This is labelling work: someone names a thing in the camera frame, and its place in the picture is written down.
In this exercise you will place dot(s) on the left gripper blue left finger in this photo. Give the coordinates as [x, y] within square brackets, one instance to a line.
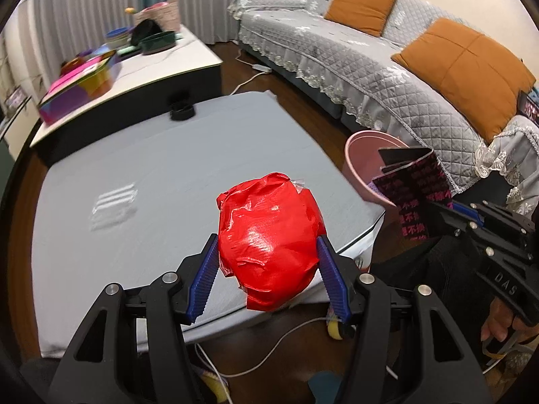
[202, 282]

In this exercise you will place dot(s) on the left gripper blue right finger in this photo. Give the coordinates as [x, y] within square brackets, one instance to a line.
[333, 280]

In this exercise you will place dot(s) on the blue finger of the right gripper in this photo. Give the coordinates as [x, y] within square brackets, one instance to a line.
[462, 215]

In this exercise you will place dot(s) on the black pink patterned wrapper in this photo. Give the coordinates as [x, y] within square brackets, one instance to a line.
[412, 178]

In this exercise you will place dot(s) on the red plastic wrapper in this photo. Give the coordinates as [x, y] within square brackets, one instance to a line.
[267, 233]

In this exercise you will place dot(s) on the clear plastic film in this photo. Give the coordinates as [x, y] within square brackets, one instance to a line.
[113, 207]

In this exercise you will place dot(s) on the purple foam net sleeve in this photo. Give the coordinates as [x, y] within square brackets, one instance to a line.
[373, 188]

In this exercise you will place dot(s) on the pink plastic trash bin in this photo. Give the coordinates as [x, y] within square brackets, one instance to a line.
[362, 162]

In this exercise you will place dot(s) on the person's right hand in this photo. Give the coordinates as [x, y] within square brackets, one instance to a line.
[501, 320]

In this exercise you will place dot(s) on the near orange cushion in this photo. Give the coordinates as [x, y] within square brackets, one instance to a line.
[479, 77]

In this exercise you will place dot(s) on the orange cushion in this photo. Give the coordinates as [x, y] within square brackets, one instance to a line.
[367, 16]
[479, 77]

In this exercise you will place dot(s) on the grey quilted sofa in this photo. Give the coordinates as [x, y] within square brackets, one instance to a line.
[353, 76]

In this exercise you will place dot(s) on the white marble coffee table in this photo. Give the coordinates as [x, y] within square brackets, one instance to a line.
[146, 87]

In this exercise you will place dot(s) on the colourful rectangular box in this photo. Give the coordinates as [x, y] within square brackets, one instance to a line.
[80, 86]

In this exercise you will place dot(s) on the far orange cushion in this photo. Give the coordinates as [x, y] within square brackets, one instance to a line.
[367, 16]

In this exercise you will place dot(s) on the stack of coloured bowls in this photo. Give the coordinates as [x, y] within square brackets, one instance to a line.
[118, 38]

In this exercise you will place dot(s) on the black hat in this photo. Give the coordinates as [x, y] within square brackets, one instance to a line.
[144, 29]

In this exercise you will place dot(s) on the pink woven basket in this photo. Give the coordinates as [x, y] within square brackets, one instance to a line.
[165, 14]

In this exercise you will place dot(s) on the photo frame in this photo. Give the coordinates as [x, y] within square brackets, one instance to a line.
[16, 99]

